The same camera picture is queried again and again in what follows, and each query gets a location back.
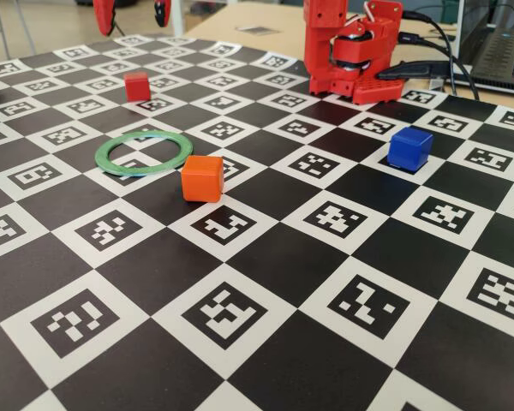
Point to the red robot arm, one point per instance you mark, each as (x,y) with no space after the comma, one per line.
(325,47)

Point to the black clamp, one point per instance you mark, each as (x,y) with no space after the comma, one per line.
(411,70)

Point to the orange cube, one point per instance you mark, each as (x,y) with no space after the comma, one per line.
(201,182)

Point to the metal chair legs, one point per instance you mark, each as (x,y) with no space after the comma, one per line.
(0,30)

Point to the red cube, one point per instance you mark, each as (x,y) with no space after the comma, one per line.
(137,87)

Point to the small printed marker sheet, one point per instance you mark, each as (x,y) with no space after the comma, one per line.
(255,30)

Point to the blue cube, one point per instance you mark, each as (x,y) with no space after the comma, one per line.
(409,150)

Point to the red robot base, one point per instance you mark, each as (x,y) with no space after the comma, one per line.
(379,92)

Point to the grey laptop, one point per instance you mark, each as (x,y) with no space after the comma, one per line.
(501,55)

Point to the black white marker checkerboard mat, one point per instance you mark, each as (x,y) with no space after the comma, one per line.
(282,278)

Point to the white table leg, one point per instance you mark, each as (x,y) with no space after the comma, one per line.
(178,17)

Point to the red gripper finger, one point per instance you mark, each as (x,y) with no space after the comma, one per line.
(163,10)
(103,15)

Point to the green box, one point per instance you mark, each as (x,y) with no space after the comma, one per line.
(450,10)

